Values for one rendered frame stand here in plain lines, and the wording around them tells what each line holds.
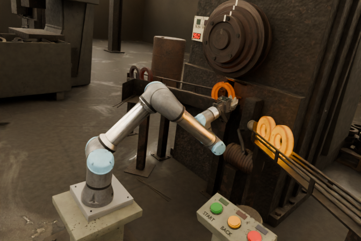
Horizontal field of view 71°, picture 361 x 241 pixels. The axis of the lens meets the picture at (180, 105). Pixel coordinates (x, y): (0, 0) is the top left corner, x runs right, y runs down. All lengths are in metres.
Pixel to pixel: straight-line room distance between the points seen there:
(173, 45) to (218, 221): 3.77
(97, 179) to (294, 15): 1.34
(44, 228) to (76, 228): 0.49
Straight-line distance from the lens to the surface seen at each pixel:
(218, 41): 1.59
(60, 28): 4.11
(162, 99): 1.15
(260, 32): 1.54
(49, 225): 1.76
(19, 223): 1.82
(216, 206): 0.93
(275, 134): 1.28
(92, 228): 1.27
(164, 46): 4.44
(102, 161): 1.20
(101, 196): 1.28
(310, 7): 1.61
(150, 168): 2.17
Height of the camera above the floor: 1.19
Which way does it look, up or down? 18 degrees down
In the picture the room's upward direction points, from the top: 8 degrees clockwise
